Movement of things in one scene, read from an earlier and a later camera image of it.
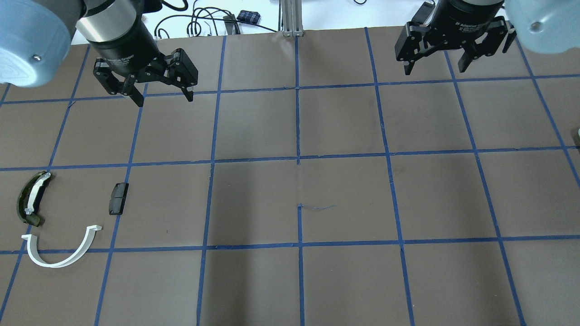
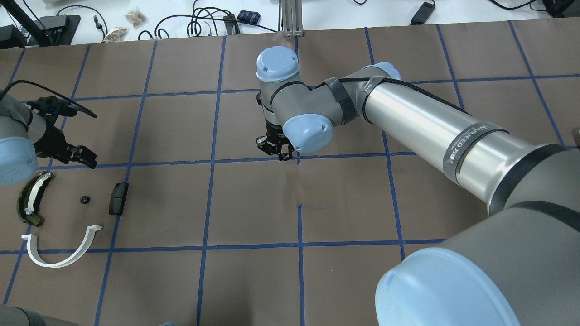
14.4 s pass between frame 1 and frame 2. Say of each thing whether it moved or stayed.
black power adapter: stayed
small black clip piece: stayed
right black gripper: moved
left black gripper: moved
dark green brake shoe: stayed
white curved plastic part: stayed
